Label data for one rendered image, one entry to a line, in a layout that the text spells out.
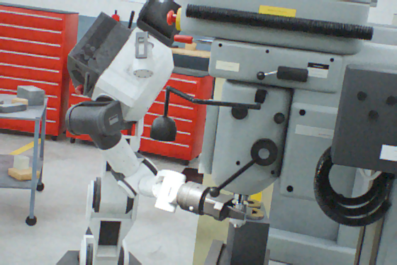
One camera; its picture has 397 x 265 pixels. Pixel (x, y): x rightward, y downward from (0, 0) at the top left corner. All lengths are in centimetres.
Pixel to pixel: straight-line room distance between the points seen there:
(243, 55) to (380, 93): 40
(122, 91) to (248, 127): 51
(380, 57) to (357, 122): 30
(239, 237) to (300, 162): 62
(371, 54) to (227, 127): 41
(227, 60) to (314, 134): 29
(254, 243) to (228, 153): 61
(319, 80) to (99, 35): 79
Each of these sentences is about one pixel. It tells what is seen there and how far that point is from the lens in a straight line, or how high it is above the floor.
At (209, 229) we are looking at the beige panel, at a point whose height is 46.
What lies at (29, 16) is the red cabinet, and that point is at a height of 137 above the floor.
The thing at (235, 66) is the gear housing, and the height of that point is 167.
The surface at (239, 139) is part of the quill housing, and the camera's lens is 156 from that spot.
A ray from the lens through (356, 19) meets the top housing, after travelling 149.
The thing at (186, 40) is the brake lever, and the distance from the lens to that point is 173.
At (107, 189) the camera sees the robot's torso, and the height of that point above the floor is 106.
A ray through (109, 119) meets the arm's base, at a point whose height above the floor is 142.
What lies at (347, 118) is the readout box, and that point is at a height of 162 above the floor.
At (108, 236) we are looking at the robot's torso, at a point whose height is 82.
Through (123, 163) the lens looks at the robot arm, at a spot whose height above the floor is 126.
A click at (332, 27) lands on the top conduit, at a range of 144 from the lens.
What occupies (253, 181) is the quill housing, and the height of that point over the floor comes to 136.
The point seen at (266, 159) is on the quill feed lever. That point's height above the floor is 144.
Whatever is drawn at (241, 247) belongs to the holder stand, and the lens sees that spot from 211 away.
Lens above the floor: 183
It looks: 13 degrees down
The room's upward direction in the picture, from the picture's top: 7 degrees clockwise
